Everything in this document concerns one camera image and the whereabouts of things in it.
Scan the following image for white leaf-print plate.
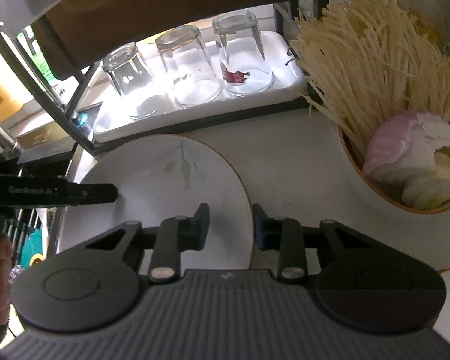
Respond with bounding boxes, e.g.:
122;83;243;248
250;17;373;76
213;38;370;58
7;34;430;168
57;135;254;270

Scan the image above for white drip tray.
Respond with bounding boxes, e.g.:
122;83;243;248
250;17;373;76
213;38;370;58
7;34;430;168
92;31;306;143

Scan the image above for middle upturned glass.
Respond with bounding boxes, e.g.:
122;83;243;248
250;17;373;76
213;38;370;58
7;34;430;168
155;24;223;108

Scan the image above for upturned glass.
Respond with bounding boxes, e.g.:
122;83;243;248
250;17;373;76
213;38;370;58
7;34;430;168
102;42;163;119
213;10;274;97
155;24;223;108

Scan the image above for white bowl with vegetables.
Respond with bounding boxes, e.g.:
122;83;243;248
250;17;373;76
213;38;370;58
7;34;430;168
337;126;450;221

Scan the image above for halved purple onion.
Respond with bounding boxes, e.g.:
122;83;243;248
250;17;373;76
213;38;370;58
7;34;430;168
362;111;450;211

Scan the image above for right upturned glass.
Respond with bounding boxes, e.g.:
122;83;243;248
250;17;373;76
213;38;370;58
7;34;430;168
213;10;274;97

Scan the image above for left upturned glass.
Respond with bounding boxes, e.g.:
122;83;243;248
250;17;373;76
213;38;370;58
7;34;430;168
102;42;163;119

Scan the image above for wooden cutting board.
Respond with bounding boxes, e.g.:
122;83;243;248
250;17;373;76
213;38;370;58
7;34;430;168
31;0;341;82

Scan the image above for black dish rack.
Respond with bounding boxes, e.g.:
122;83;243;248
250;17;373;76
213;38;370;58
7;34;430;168
0;0;342;157

